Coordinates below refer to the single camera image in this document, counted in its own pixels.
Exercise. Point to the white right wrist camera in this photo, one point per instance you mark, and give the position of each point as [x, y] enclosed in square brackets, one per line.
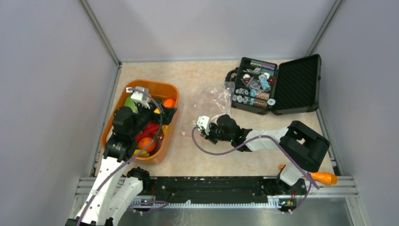
[203, 124]

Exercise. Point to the orange plastic bin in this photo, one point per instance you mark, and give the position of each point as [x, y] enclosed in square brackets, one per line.
[118, 137]

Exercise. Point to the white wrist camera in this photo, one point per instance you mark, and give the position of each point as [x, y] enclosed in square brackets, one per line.
[139, 98]
[203, 124]

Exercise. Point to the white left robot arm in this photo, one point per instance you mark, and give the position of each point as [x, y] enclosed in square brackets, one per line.
[105, 205]

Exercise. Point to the orange carrot toy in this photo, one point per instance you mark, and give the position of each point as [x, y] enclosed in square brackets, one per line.
[324, 177]

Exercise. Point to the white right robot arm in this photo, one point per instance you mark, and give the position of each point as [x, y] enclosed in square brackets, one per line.
[304, 147]

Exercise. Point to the clear zip top bag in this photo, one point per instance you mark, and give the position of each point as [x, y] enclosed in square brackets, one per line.
[212, 101]

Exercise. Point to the black poker chip case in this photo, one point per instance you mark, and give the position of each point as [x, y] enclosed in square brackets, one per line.
[263, 87]

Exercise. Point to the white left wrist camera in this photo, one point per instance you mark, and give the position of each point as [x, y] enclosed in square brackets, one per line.
[139, 98]

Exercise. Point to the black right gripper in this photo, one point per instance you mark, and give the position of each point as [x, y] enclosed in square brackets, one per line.
[210, 136]

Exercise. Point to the yellow banana toy front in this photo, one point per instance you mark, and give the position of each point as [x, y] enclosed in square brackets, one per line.
[140, 153]

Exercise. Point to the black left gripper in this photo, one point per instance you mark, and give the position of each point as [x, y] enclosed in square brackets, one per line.
[164, 117]

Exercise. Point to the orange fruit toy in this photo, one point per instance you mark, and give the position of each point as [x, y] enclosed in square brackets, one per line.
[148, 144]
[170, 102]

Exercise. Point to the green napa cabbage toy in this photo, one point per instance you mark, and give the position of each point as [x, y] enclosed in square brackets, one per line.
[131, 104]

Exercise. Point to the red chili pepper toy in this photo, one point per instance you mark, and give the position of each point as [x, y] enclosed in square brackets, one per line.
[150, 130]

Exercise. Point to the orange fruit toy front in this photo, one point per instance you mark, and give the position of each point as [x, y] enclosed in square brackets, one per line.
[148, 144]

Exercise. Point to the orange fruit toy back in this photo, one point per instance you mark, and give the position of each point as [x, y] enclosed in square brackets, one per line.
[170, 102]

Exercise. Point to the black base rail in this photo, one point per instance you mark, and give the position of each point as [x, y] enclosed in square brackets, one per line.
[211, 190]

